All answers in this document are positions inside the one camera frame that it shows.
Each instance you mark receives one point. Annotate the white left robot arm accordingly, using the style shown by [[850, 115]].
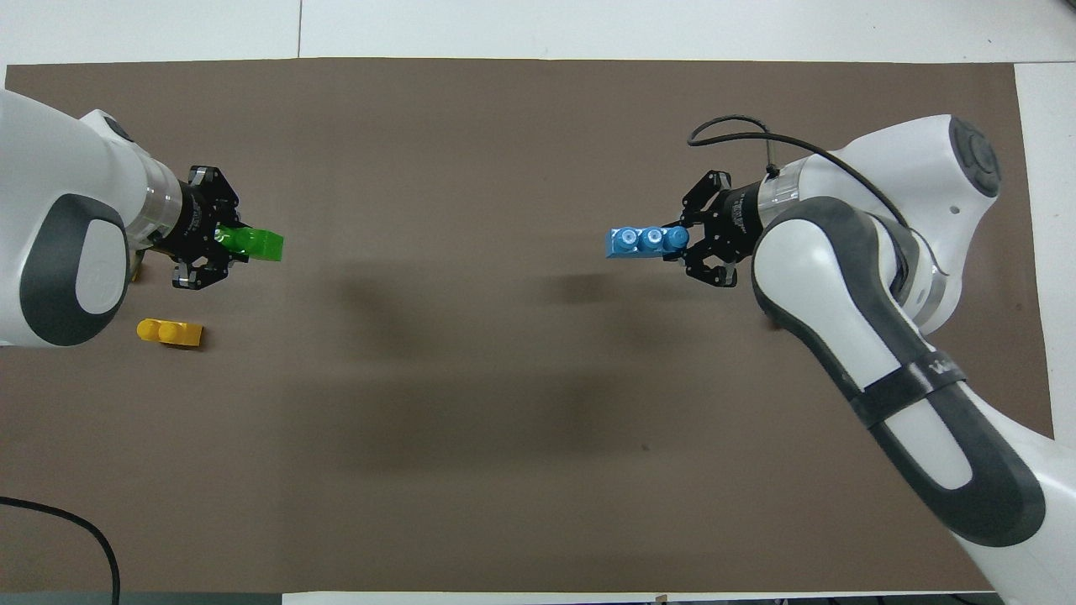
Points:
[[76, 210]]

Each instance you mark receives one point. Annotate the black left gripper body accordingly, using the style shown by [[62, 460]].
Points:
[[189, 223]]

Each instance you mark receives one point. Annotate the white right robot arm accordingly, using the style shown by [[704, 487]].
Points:
[[841, 277]]

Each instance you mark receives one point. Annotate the green two-stud toy brick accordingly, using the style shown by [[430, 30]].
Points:
[[256, 244]]

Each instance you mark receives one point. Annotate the blue three-stud toy brick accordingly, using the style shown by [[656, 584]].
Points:
[[643, 242]]

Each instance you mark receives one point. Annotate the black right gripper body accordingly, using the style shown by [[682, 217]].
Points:
[[740, 218]]

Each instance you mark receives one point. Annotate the brown paper table mat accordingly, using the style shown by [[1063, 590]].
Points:
[[504, 420]]

